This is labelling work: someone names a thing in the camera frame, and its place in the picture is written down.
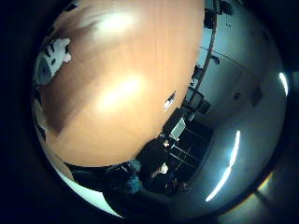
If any short ceiling light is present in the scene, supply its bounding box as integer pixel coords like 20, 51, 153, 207
278, 71, 290, 97

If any black and white plush toy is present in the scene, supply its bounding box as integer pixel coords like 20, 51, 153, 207
32, 36, 73, 87

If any long ceiling strip light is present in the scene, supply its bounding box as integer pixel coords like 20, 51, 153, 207
205, 130, 242, 203

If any person in black clothes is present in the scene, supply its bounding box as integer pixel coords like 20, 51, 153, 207
135, 137, 176, 189

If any small white box on table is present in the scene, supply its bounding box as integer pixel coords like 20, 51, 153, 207
164, 91, 177, 112

